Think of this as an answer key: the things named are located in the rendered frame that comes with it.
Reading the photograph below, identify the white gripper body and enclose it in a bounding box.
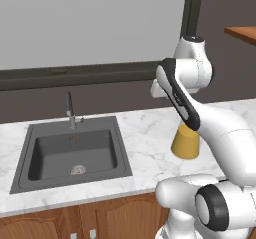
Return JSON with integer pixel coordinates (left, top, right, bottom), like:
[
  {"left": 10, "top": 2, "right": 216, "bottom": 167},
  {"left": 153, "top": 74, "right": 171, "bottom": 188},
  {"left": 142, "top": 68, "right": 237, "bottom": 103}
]
[{"left": 149, "top": 78, "right": 170, "bottom": 100}]

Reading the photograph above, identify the yellow cup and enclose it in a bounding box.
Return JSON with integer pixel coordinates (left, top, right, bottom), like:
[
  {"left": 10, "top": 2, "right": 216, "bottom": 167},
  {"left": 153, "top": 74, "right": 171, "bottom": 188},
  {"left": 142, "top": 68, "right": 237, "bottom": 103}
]
[{"left": 170, "top": 123, "right": 201, "bottom": 160}]

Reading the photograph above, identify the grey metal tap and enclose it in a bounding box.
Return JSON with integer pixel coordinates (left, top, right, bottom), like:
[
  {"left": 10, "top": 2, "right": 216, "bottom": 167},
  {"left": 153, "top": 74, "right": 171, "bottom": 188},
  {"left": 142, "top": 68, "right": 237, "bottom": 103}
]
[{"left": 65, "top": 90, "right": 85, "bottom": 130}]

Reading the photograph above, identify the brown wooden shelf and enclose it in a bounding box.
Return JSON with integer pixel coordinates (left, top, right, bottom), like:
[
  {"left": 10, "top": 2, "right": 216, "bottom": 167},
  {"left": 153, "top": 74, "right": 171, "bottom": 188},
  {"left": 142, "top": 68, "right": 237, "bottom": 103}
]
[{"left": 223, "top": 25, "right": 256, "bottom": 47}]

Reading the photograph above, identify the dark grey sink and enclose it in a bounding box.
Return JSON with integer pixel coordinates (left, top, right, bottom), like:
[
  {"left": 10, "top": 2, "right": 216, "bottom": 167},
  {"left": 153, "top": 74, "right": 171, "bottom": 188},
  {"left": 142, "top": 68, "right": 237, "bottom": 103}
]
[{"left": 9, "top": 115, "right": 134, "bottom": 195}]

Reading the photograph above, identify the round metal sink drain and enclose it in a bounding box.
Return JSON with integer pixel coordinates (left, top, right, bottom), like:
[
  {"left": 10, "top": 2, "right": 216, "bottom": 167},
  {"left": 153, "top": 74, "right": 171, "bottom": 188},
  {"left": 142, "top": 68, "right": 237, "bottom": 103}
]
[{"left": 69, "top": 164, "right": 87, "bottom": 176}]

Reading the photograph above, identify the brown wooden cupboard door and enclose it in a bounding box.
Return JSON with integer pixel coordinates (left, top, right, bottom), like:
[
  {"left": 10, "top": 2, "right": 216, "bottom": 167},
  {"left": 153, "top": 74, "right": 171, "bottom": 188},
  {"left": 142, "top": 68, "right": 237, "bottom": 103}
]
[
  {"left": 79, "top": 192, "right": 170, "bottom": 239},
  {"left": 0, "top": 205, "right": 82, "bottom": 239}
]

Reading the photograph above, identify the window with dark frame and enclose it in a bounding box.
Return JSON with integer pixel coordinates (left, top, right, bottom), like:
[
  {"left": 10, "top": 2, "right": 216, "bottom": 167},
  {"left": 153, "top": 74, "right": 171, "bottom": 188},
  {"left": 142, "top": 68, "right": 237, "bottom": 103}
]
[{"left": 0, "top": 0, "right": 206, "bottom": 92}]

